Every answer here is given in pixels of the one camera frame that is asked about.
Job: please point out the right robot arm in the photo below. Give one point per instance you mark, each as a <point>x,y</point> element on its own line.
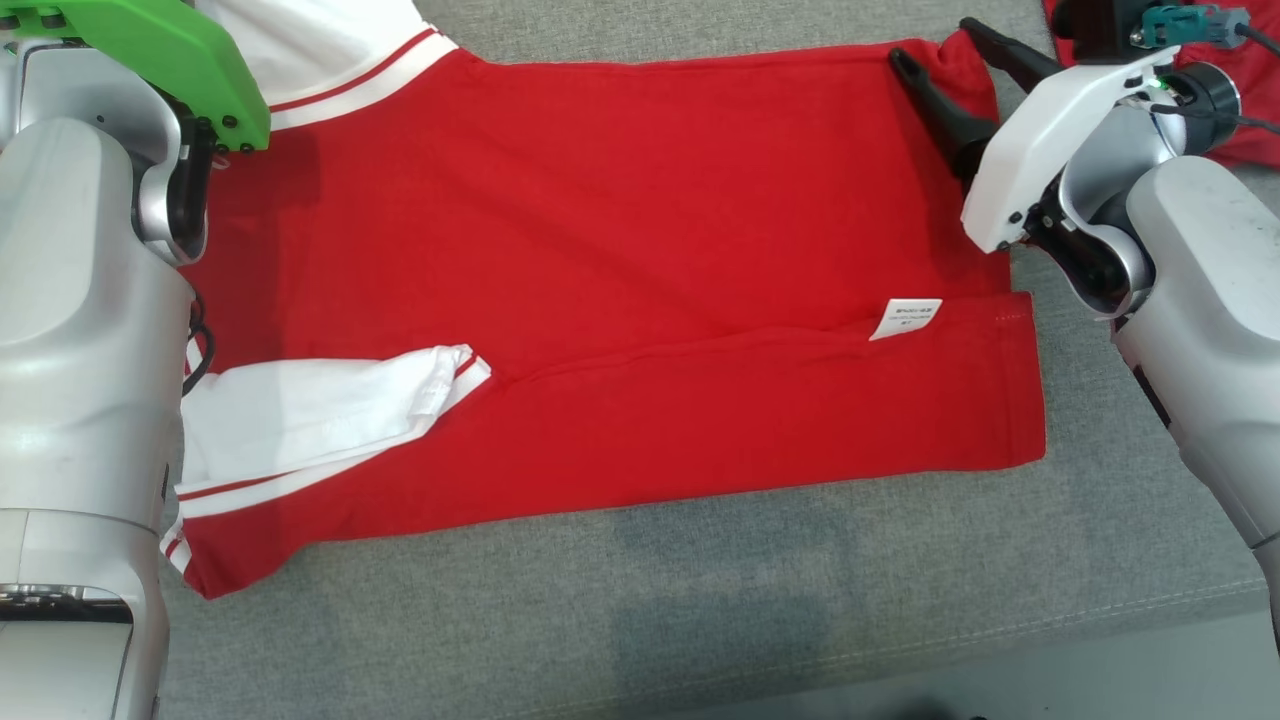
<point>1200,300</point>

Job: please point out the red Bulls jersey white sleeves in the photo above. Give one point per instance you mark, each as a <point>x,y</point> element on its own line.
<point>650,250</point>

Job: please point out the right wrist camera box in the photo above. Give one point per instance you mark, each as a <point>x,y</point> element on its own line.
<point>1095,25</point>

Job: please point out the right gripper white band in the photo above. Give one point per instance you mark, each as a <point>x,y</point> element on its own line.
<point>1040,130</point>

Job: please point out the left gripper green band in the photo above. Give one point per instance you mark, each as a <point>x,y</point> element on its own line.
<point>170,50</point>

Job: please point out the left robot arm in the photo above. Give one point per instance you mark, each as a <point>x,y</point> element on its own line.
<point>80,350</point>

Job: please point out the red Bulls shorts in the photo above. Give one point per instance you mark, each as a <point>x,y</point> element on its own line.
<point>1262,85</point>

